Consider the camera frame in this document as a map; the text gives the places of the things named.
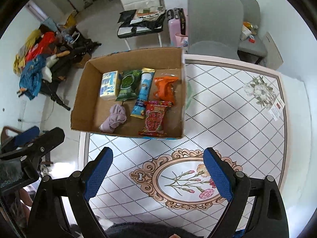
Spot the pile of colourful clothes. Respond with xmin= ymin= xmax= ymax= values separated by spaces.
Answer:
xmin=13 ymin=28 xmax=61 ymax=101

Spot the grey upholstered chair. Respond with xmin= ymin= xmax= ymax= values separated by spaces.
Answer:
xmin=231 ymin=0 xmax=268 ymax=65
xmin=187 ymin=0 xmax=244 ymax=61

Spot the white blue tissue packet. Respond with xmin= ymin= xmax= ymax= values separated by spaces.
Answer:
xmin=99 ymin=70 xmax=121 ymax=101

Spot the black metal rack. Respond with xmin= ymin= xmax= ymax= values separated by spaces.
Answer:
xmin=17 ymin=25 xmax=102 ymax=111

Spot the white box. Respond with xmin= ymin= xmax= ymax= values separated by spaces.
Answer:
xmin=240 ymin=25 xmax=252 ymax=40

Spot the red snack packet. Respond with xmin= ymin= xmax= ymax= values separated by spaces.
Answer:
xmin=138 ymin=100 xmax=174 ymax=137

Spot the black bag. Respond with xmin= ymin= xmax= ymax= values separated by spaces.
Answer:
xmin=117 ymin=10 xmax=166 ymax=39

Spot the green snack packet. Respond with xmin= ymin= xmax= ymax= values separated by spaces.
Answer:
xmin=115 ymin=69 xmax=142 ymax=102

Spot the purple sock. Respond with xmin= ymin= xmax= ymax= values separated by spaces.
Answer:
xmin=99 ymin=104 xmax=127 ymax=133

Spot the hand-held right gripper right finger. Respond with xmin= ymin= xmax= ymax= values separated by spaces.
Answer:
xmin=203 ymin=147 xmax=289 ymax=238

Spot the pink gift bag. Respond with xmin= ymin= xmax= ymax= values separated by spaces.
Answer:
xmin=175 ymin=33 xmax=190 ymax=54

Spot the pink suitcase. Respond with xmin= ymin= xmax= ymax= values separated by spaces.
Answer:
xmin=166 ymin=8 xmax=189 ymax=48

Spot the stack of papers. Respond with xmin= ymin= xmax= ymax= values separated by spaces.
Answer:
xmin=135 ymin=6 xmax=165 ymax=19

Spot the orange snack packet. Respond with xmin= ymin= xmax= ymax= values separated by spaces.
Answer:
xmin=152 ymin=76 xmax=179 ymax=105

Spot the white flowery packet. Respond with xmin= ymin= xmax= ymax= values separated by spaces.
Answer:
xmin=268 ymin=98 xmax=285 ymax=121

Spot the long blue packet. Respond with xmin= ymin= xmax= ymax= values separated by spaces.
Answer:
xmin=130 ymin=67 xmax=156 ymax=118

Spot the brown cardboard box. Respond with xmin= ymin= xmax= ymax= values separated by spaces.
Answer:
xmin=71 ymin=47 xmax=186 ymax=139

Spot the dark wooden chair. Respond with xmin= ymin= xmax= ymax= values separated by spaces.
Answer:
xmin=0 ymin=126 xmax=23 ymax=143

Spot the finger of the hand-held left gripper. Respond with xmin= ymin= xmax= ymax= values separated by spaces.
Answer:
xmin=0 ymin=126 xmax=40 ymax=153
xmin=0 ymin=127 xmax=65 ymax=161

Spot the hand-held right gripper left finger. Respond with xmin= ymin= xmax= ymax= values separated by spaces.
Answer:
xmin=28 ymin=147 xmax=114 ymax=238

